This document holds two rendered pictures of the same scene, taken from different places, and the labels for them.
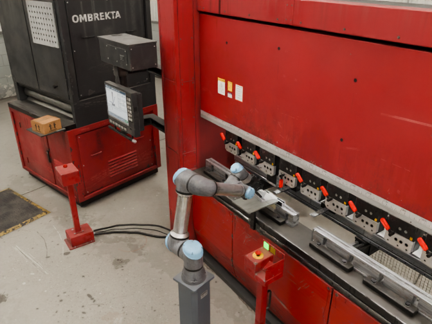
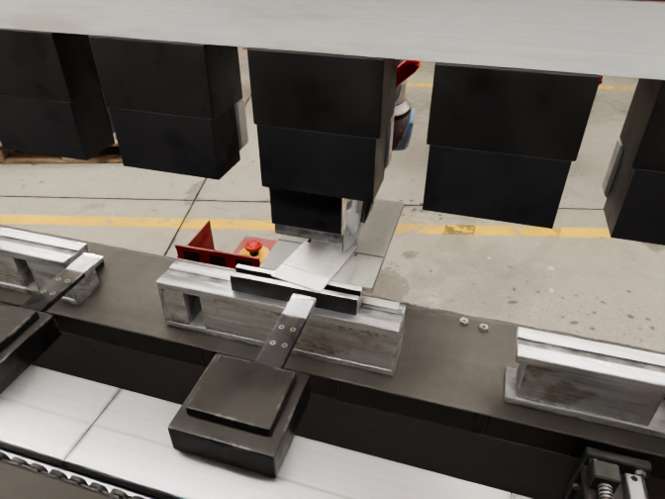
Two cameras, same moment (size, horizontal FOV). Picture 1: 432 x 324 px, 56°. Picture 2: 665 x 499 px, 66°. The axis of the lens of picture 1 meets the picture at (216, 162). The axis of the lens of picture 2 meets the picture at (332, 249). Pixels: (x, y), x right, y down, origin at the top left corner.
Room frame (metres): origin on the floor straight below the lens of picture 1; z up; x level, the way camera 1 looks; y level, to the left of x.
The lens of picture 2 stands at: (2.98, -0.74, 1.48)
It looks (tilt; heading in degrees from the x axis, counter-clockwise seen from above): 35 degrees down; 142
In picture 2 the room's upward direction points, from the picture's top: straight up
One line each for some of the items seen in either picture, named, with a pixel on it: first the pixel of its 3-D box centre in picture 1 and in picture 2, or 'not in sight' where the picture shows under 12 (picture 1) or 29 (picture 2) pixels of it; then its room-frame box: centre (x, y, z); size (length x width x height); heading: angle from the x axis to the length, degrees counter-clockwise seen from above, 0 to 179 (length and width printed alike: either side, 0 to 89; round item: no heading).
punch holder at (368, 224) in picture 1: (370, 213); not in sight; (1.86, -0.83, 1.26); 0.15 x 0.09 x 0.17; 35
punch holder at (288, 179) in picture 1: (291, 171); (176, 100); (2.35, -0.49, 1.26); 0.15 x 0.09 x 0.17; 35
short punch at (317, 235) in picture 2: (272, 179); (308, 209); (2.50, -0.39, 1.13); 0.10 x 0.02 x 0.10; 35
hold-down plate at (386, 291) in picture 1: (389, 295); not in sight; (1.64, -0.92, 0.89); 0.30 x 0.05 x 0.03; 35
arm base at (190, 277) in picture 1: (193, 270); not in sight; (1.91, 0.13, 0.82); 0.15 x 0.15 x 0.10
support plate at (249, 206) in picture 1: (255, 201); (338, 234); (2.41, -0.27, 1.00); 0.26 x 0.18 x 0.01; 125
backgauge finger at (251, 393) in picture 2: (288, 186); (269, 358); (2.59, -0.52, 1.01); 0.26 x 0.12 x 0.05; 125
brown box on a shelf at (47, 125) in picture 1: (44, 124); not in sight; (3.79, 1.69, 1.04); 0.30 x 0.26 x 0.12; 49
